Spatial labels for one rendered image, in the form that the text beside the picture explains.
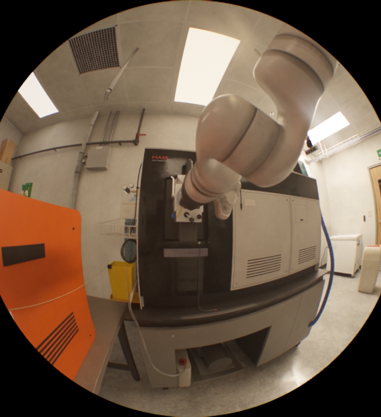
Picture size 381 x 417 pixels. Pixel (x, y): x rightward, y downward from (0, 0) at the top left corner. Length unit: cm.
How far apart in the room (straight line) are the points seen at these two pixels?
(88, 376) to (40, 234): 36
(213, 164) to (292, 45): 16
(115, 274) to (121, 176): 143
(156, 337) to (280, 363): 105
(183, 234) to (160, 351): 55
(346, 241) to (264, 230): 280
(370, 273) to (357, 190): 196
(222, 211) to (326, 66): 27
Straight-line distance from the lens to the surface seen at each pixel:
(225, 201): 29
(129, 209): 89
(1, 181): 328
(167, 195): 59
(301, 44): 16
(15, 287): 30
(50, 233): 35
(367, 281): 282
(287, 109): 15
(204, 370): 128
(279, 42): 16
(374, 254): 269
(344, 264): 348
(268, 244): 77
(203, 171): 17
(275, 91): 15
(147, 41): 181
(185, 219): 47
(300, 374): 141
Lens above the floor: 110
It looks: 8 degrees up
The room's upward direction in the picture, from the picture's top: 1 degrees clockwise
